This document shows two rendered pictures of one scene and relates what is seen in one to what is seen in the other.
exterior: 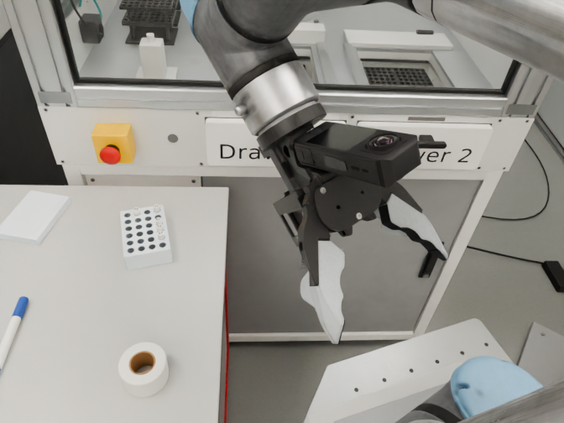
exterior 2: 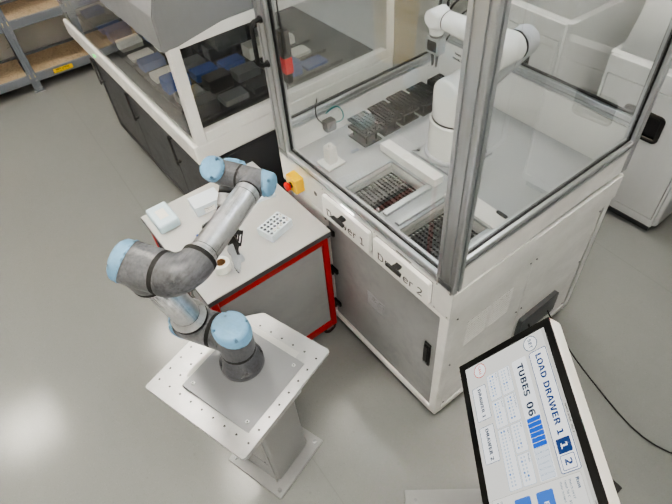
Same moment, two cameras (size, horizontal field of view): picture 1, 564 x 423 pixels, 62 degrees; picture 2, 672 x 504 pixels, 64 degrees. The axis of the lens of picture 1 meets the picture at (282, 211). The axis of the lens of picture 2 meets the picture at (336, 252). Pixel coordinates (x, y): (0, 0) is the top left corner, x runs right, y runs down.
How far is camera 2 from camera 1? 1.55 m
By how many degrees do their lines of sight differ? 43
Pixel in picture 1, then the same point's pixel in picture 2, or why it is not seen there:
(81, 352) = not seen: hidden behind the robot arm
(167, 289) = (259, 250)
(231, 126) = (329, 202)
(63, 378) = not seen: hidden behind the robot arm
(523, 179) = not seen: outside the picture
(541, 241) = (642, 470)
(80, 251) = (256, 217)
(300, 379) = (356, 371)
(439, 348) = (300, 343)
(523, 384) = (238, 327)
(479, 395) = (224, 316)
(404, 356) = (287, 333)
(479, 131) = (422, 281)
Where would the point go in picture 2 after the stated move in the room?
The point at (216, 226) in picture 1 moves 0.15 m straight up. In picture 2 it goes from (303, 242) to (298, 215)
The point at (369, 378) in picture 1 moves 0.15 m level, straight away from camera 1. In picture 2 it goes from (268, 327) to (309, 320)
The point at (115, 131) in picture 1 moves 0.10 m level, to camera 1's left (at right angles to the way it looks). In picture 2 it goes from (293, 177) to (282, 165)
